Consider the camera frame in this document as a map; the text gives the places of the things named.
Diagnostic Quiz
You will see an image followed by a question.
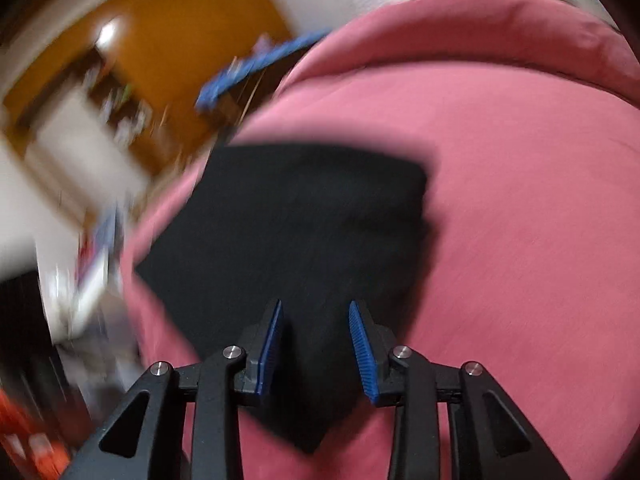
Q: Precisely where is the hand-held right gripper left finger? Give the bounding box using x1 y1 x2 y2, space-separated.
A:
60 299 285 480

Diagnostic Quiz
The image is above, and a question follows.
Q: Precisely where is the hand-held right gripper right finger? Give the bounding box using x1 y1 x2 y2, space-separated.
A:
348 301 571 480

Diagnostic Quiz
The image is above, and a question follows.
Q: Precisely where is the black garment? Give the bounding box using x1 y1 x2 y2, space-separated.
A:
134 144 436 456

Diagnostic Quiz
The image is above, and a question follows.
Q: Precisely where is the pink blanket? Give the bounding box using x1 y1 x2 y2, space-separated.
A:
120 0 640 480

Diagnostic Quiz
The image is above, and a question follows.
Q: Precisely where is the orange object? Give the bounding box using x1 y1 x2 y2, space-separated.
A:
0 389 71 480

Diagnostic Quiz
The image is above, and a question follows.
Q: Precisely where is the white box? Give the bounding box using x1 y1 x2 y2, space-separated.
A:
24 87 151 213

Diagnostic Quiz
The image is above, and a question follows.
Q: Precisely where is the wooden cabinet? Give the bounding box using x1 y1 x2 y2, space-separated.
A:
0 0 296 176

